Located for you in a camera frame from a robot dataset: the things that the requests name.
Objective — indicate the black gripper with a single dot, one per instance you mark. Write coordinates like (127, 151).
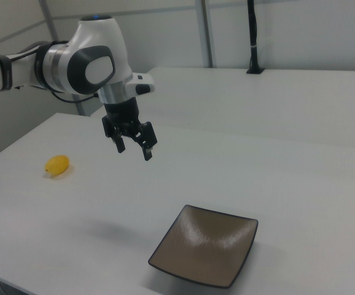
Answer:
(123, 112)

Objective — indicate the yellow round disc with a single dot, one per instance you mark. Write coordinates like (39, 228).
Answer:
(57, 165)

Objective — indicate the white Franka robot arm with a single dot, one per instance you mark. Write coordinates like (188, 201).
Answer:
(57, 58)

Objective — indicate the brown square ceramic plate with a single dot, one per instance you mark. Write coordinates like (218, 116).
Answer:
(205, 246)

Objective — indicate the grey partition frame post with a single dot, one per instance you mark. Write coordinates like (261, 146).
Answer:
(206, 32)

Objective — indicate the black camera stand pole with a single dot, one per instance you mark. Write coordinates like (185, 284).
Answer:
(253, 33)

